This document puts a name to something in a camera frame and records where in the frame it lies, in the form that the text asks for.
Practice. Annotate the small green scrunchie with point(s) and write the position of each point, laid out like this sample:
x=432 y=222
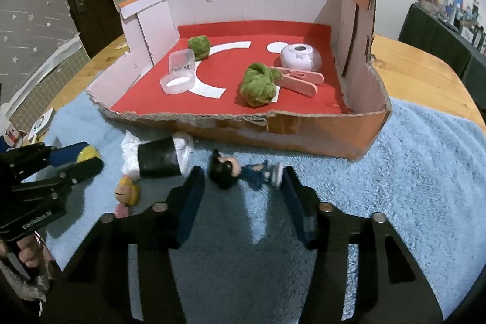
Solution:
x=199 y=47

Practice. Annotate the blonde girl figurine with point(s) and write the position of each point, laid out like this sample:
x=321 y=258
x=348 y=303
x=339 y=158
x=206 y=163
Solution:
x=127 y=193

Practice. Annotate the clear plastic container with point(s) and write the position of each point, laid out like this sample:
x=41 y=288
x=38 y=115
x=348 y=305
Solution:
x=178 y=75

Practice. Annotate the blue fluffy towel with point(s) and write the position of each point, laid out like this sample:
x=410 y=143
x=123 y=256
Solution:
x=398 y=187

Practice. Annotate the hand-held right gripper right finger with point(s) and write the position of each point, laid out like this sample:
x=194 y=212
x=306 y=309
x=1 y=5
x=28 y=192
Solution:
x=294 y=208

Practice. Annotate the black-haired boy figurine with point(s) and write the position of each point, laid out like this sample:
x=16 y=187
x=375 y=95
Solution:
x=227 y=172

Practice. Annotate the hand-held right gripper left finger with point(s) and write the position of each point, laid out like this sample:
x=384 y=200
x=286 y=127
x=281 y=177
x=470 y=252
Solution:
x=190 y=210

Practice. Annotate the orange cardboard box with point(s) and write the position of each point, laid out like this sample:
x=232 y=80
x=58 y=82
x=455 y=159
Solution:
x=265 y=88

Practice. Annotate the white round card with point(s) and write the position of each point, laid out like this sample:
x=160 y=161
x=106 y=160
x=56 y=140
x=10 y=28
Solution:
x=43 y=124

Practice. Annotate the black tube with white tissue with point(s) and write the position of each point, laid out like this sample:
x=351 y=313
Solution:
x=157 y=159

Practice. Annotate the pink round case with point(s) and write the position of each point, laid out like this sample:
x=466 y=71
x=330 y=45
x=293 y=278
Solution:
x=302 y=58

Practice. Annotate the person's left forearm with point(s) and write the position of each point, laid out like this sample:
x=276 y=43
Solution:
x=22 y=282

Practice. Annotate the large green scrunchie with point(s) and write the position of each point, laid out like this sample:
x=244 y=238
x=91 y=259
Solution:
x=260 y=85

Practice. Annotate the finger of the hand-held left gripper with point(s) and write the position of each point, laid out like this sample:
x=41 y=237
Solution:
x=83 y=170
x=66 y=155

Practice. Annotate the pink clothes clip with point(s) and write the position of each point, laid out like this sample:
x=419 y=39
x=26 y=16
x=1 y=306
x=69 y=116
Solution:
x=300 y=81

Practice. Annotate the person's left hand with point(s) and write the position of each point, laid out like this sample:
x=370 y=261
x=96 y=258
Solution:
x=30 y=250

